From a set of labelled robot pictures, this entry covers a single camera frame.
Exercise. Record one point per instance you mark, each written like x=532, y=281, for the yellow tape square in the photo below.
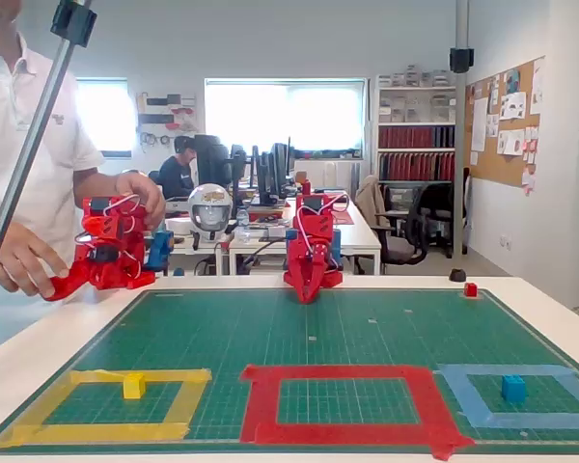
x=101, y=432

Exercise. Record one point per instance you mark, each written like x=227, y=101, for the green cutting mat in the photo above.
x=289, y=333

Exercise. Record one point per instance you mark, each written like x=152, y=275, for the office chair with grey seat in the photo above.
x=398, y=248

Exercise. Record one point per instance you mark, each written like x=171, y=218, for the black computer monitor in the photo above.
x=266, y=176
x=212, y=161
x=282, y=164
x=239, y=161

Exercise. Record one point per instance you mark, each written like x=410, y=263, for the blue cube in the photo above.
x=513, y=389

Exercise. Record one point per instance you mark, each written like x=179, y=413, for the red 3D-printed robot arm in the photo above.
x=313, y=224

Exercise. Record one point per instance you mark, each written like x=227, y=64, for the yellow cube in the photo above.
x=134, y=387

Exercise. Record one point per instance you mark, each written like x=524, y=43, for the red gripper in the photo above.
x=305, y=271

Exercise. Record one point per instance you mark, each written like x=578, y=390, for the black pole clamp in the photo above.
x=73, y=21
x=461, y=60

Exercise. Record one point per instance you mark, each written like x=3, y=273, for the small black cap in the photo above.
x=457, y=275

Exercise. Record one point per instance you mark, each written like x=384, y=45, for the blue table clamp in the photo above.
x=337, y=248
x=291, y=235
x=160, y=246

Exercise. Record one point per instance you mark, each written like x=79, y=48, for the clear water bottle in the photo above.
x=242, y=226

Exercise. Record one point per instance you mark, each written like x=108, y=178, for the white bookshelf with binders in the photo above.
x=415, y=166

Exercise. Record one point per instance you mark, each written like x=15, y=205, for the wide bright window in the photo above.
x=318, y=116

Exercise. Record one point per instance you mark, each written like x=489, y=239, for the silver aluminium rod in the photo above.
x=43, y=103

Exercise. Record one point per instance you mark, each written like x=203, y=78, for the person's left forearm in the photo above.
x=96, y=185

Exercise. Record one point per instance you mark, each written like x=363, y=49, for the person's left hand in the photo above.
x=145, y=193

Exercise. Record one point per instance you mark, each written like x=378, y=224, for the beige jacket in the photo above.
x=369, y=200

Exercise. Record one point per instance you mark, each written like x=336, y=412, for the person in white polo shirt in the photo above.
x=9, y=120

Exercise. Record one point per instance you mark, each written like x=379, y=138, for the white wall socket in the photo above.
x=504, y=241

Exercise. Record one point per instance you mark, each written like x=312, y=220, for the red tape square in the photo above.
x=265, y=400

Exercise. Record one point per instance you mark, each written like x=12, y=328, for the white office desk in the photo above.
x=362, y=238

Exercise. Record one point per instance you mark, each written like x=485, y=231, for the small bright window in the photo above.
x=106, y=116

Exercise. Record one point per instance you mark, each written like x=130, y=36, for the white helmet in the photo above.
x=210, y=212

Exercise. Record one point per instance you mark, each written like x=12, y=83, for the blue tape square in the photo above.
x=511, y=420

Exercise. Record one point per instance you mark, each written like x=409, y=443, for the cork pin board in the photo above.
x=492, y=166

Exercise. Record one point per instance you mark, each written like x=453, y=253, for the red cube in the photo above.
x=471, y=290

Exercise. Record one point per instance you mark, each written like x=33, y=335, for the white wall tool board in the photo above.
x=166, y=118

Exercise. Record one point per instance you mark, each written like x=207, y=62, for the seated person in dark shirt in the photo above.
x=176, y=176

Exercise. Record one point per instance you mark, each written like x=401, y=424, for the black office chair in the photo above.
x=439, y=202

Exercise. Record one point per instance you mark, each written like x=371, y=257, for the person's right hand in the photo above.
x=24, y=260

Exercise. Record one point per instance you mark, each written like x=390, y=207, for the grey round column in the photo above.
x=461, y=144

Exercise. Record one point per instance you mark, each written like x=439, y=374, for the red bottle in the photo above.
x=306, y=187

